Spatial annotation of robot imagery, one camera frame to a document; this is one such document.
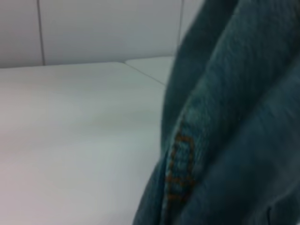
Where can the blue denim shorts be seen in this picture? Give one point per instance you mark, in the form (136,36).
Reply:
(234,140)

